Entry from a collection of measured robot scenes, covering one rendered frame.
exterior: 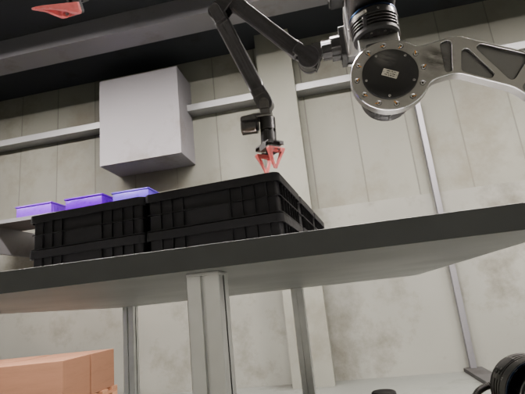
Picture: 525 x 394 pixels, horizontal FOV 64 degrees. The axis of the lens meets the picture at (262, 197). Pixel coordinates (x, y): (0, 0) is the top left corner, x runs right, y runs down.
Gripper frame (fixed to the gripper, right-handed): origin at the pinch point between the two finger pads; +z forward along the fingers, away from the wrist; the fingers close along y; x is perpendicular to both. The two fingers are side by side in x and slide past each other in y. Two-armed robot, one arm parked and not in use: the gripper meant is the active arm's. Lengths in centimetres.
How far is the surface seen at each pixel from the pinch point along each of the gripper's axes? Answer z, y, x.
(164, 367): 92, -230, 29
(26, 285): 41, 36, -74
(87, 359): 77, -202, -33
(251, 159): -73, -178, 91
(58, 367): 78, -179, -52
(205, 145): -92, -205, 60
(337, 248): 39, 72, -33
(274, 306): 50, -170, 100
